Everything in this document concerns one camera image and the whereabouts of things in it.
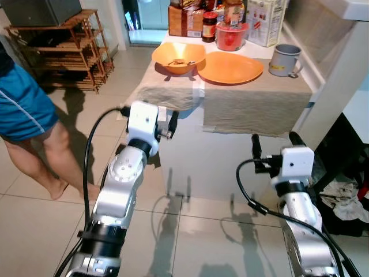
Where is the small beige placemat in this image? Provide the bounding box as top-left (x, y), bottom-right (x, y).
top-left (127, 58), bottom-right (204, 112)

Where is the large beige placemat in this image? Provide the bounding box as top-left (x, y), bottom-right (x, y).
top-left (199, 58), bottom-right (315, 137)

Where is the white table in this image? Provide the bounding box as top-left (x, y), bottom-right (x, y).
top-left (127, 29), bottom-right (323, 204)

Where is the metal spoon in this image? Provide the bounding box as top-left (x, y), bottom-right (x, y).
top-left (167, 58), bottom-right (197, 66)

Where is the orange bowl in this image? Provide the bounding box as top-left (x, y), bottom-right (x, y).
top-left (152, 42), bottom-right (206, 75)

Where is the crumpled white cloth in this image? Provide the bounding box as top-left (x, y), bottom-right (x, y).
top-left (320, 181), bottom-right (369, 224)

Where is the orange plate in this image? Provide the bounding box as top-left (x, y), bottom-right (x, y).
top-left (197, 51), bottom-right (265, 85)

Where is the grey mug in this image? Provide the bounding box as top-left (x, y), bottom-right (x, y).
top-left (269, 44), bottom-right (304, 78)

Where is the brown food box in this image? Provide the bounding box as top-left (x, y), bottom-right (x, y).
top-left (168, 2), bottom-right (204, 39)

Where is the dark jar with red lid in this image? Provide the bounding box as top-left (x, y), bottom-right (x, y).
top-left (201, 12), bottom-right (219, 43)

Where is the red plastic bowl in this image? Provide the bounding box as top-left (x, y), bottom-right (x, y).
top-left (216, 22), bottom-right (250, 53)

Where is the glass door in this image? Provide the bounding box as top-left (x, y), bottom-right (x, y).
top-left (122, 0), bottom-right (171, 45)

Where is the wooden shelf rack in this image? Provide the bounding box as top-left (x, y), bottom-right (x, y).
top-left (5, 9), bottom-right (115, 94)

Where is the white printed carton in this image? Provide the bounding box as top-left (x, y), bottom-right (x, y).
top-left (247, 0), bottom-right (288, 48)

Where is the brown sauce bottle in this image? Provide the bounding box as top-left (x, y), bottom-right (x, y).
top-left (224, 0), bottom-right (245, 27)

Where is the person in blue shorts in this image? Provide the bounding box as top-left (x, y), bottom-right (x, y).
top-left (0, 43), bottom-right (100, 201)

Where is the black box appliance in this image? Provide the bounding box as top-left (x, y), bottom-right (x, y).
top-left (0, 0), bottom-right (84, 27)

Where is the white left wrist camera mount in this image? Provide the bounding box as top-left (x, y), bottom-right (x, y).
top-left (126, 101), bottom-right (161, 145)

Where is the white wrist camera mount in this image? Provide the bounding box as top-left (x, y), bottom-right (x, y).
top-left (126, 101), bottom-right (161, 145)
top-left (278, 145), bottom-right (315, 185)

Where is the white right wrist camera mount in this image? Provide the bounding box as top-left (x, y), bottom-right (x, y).
top-left (278, 145), bottom-right (315, 185)

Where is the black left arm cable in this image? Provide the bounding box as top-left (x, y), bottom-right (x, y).
top-left (54, 106), bottom-right (133, 277)

